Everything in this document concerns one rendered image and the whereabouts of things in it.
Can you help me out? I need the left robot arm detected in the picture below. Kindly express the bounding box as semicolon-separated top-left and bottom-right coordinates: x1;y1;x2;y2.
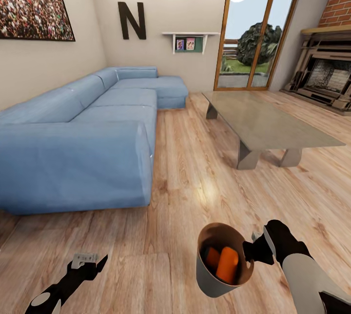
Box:
25;252;108;314

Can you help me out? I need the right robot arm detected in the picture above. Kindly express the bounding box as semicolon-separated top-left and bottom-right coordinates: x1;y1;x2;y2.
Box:
243;220;351;314

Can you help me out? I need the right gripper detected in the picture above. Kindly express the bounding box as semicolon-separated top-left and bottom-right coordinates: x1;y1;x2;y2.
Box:
243;239;274;265

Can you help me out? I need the trash can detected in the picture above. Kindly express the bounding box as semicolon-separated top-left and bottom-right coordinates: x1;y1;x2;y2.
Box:
196;222;255;298

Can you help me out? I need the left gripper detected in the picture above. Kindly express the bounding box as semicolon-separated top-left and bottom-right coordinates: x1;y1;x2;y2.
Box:
63;255;108;291

